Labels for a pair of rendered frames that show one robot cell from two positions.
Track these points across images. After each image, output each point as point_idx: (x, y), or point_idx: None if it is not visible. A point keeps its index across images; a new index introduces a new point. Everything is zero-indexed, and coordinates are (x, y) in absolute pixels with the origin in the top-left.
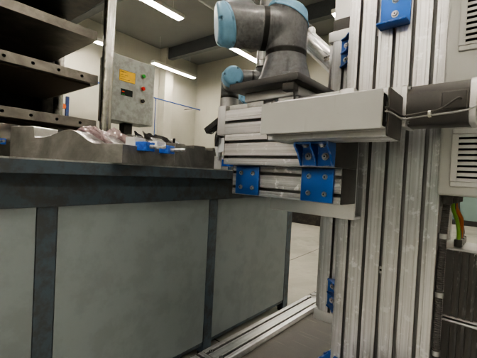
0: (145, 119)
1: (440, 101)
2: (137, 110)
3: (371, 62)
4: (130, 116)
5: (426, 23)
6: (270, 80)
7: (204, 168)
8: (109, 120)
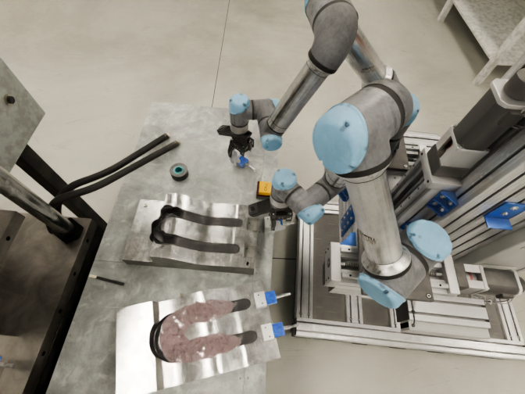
0: (33, 117)
1: (497, 294)
2: (16, 119)
3: (459, 225)
4: (19, 138)
5: (516, 220)
6: (407, 299)
7: (272, 255)
8: (41, 201)
